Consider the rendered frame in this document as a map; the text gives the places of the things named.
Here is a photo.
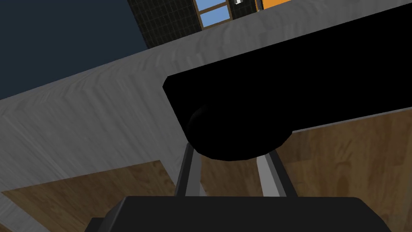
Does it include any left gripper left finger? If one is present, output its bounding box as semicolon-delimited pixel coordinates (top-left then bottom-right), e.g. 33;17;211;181
175;143;207;197

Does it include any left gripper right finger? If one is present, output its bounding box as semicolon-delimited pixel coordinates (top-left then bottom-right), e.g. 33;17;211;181
256;149;298;197

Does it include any black round knob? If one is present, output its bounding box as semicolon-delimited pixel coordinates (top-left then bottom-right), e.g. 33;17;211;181
186;103;293;162

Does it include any wooden framed window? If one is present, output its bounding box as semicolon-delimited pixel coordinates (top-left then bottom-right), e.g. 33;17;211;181
192;0;233;31

